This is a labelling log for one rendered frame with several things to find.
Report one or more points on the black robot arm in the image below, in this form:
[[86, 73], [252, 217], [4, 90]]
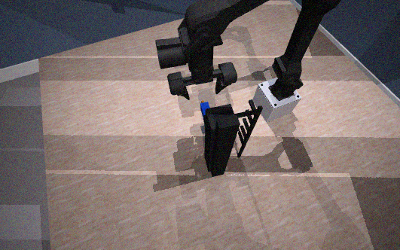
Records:
[[206, 20]]

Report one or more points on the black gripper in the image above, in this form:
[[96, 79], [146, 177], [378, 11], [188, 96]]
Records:
[[225, 74]]

